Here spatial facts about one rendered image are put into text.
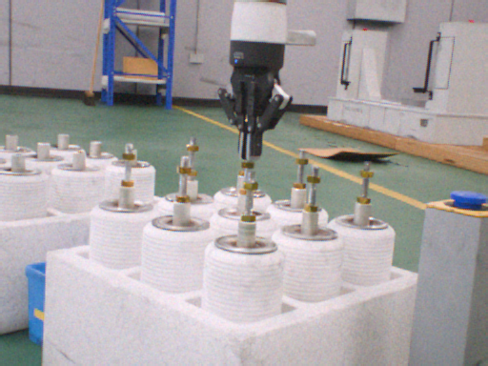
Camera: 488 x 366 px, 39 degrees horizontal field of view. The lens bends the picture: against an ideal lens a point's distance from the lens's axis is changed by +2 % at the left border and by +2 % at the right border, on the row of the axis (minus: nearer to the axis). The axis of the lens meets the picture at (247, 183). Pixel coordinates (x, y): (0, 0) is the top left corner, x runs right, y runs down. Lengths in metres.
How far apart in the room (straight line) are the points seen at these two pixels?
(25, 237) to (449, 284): 0.67
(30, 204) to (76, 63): 6.06
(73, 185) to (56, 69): 5.99
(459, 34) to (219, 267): 3.67
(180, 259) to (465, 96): 3.65
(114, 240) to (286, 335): 0.29
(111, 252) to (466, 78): 3.61
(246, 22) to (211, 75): 6.53
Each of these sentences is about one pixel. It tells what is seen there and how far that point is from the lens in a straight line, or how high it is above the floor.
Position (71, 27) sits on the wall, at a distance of 7.24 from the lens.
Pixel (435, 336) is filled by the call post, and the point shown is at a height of 0.16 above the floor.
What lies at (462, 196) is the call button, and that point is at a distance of 0.84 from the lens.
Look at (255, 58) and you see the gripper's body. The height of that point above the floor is 0.47.
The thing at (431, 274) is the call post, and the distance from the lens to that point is 0.85.
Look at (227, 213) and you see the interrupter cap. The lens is 0.96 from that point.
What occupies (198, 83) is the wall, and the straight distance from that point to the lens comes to 7.41.
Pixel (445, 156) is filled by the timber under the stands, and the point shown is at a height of 0.04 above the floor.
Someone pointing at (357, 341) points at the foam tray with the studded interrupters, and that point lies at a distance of 0.91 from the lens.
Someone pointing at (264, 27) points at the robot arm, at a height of 0.51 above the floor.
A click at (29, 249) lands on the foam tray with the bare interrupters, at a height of 0.14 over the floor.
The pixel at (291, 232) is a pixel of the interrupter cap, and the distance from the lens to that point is 0.88.
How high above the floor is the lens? 0.46
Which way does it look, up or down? 10 degrees down
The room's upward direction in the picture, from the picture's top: 4 degrees clockwise
